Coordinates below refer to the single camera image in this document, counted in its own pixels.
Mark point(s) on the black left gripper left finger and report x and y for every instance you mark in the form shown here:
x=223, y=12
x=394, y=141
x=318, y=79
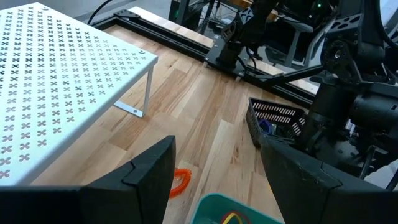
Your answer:
x=133, y=193

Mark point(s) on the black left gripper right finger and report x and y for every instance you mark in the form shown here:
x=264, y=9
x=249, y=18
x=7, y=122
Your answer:
x=311, y=193

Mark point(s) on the yellow rubber band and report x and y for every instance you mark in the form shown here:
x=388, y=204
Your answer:
x=230, y=217

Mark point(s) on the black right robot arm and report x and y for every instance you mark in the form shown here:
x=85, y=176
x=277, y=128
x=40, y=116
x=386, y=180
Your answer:
x=236, y=40

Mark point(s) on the red-orange spiral wrist coil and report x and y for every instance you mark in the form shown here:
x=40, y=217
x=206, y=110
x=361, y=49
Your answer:
x=183, y=183

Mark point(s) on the teal plastic bin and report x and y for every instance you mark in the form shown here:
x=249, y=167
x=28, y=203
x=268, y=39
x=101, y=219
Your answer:
x=205, y=211

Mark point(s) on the black plastic basket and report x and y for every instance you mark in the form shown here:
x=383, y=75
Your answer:
x=255, y=124

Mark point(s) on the dark metal stand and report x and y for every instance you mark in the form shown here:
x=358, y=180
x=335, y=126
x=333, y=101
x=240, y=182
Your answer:
x=295, y=28

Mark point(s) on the white perforated metal shelf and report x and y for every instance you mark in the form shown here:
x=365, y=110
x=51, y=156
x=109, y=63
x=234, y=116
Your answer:
x=62, y=77

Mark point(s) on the black aluminium table frame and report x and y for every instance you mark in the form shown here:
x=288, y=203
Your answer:
x=174, y=37

